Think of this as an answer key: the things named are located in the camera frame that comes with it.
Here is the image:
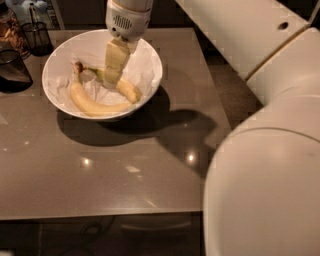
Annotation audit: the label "banana with green stem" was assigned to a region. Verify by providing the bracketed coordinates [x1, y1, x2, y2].
[85, 66, 142, 104]

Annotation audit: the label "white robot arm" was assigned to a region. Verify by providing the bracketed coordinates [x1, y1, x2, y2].
[176, 0, 320, 256]

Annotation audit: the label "dark glass bowl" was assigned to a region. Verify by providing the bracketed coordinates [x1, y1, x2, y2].
[0, 49, 33, 93]

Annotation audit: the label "white paper bowl liner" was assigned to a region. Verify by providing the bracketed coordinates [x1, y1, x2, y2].
[46, 39, 158, 109]

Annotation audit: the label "brown snack jar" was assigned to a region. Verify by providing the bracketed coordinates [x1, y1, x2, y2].
[0, 0, 28, 55]

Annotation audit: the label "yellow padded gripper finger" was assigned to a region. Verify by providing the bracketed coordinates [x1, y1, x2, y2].
[104, 38, 130, 88]
[127, 41, 138, 54]

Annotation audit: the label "black mesh pen cup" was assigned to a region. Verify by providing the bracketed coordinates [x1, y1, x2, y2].
[22, 22, 53, 56]

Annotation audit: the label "white bowl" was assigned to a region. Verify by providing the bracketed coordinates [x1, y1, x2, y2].
[41, 29, 164, 121]

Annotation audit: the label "white bottles in background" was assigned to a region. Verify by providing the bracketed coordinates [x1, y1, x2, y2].
[5, 0, 48, 24]

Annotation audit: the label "yellow banana at bowl front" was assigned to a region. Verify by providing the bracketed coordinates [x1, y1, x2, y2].
[70, 62, 131, 117]

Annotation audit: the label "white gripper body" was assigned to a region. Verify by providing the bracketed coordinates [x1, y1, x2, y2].
[106, 5, 150, 42]

